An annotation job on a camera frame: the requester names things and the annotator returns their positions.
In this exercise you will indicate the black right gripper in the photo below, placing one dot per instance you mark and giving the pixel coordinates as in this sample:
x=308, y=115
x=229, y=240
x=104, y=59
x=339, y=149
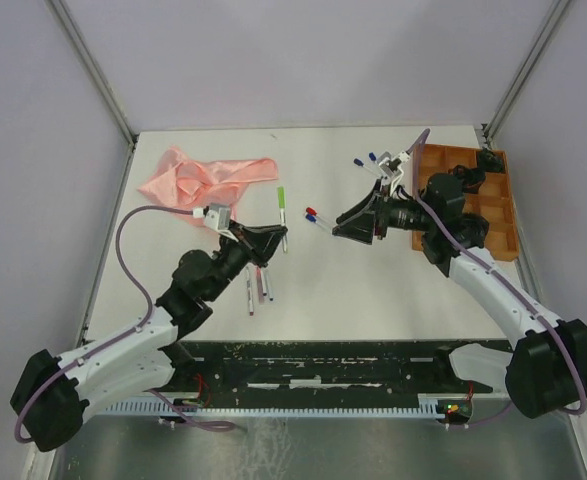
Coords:
x=364, y=226

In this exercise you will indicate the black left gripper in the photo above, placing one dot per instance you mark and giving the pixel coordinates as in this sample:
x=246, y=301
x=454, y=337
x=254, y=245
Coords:
x=258, y=243

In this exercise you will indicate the pink translucent highlighter pen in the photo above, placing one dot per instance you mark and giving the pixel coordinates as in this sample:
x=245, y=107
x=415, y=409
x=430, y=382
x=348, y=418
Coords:
x=260, y=299

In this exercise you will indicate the blue capped marker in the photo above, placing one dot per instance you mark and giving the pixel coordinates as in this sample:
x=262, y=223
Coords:
x=324, y=225
x=263, y=284
x=268, y=285

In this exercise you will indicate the magenta capped whiteboard marker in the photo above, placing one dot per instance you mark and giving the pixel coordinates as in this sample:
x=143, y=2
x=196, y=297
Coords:
x=249, y=290

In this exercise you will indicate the lime green capped marker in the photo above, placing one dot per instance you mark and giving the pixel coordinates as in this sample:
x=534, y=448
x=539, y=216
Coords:
x=282, y=215

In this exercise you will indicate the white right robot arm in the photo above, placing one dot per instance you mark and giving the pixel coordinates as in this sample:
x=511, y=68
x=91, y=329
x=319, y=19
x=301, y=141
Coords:
x=546, y=368

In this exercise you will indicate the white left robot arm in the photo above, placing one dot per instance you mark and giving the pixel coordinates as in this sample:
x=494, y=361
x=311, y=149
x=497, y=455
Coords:
x=57, y=394

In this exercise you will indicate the far blue marker left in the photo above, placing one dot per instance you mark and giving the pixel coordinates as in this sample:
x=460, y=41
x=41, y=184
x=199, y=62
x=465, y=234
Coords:
x=366, y=167

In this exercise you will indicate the pink satin cloth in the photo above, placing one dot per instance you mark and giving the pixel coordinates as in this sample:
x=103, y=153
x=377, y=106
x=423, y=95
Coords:
x=184, y=183

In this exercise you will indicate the dark rolled tie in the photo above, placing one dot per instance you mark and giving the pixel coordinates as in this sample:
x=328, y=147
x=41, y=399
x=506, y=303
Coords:
x=489, y=161
x=471, y=179

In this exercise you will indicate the orange wooden divider tray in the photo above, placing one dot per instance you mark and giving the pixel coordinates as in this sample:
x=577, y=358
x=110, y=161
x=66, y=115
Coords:
x=494, y=201

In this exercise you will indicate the dark rolled tie top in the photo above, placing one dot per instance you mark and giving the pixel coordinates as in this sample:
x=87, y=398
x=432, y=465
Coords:
x=489, y=161

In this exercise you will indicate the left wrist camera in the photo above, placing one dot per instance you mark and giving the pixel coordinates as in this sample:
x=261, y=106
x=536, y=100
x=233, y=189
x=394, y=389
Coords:
x=216, y=217

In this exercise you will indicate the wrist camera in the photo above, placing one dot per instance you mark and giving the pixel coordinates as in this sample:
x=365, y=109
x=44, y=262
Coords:
x=392, y=167
x=216, y=217

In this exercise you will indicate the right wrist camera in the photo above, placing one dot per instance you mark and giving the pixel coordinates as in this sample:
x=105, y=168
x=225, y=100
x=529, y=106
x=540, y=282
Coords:
x=392, y=167

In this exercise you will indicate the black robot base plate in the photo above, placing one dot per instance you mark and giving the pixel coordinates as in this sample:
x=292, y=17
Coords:
x=314, y=373

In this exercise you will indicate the light blue cable duct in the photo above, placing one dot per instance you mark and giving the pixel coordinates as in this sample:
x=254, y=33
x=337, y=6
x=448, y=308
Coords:
x=419, y=407

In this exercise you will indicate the aluminium frame post right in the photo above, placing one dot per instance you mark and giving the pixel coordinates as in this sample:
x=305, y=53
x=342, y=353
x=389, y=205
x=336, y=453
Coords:
x=542, y=39

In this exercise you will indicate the aluminium frame post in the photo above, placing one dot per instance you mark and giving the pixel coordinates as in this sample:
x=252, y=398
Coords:
x=542, y=39
x=72, y=31

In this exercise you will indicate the aluminium frame post left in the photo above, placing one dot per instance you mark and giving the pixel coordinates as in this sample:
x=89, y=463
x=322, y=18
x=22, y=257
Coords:
x=72, y=31

